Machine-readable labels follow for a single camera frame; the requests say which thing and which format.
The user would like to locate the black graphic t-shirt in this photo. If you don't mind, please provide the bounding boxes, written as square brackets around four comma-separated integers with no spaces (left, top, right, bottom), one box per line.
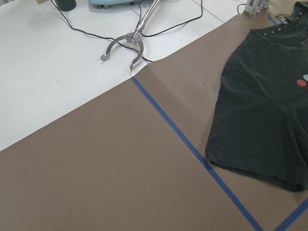
[205,1,308,192]

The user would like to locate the metal reacher grabber tool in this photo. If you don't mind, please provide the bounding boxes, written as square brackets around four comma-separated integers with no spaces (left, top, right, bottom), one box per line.
[100,0,161,72]

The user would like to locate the grey aluminium mount bracket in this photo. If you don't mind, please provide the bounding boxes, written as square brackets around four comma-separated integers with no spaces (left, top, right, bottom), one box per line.
[244,0,270,15]

